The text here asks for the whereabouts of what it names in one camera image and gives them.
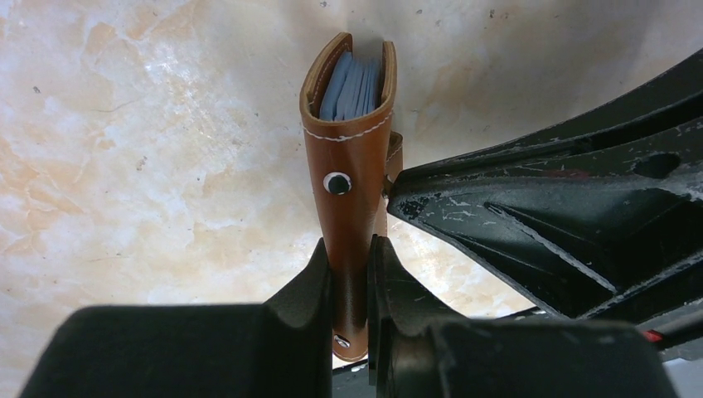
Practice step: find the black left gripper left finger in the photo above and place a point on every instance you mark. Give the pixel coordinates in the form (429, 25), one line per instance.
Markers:
(278, 348)

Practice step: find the brown leather card holder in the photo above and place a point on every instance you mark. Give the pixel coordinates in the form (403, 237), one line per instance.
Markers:
(346, 107)

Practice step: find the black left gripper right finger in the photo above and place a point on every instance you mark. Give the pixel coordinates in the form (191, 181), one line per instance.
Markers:
(420, 347)

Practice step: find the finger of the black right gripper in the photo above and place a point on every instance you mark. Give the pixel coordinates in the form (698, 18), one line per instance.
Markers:
(616, 233)
(672, 98)

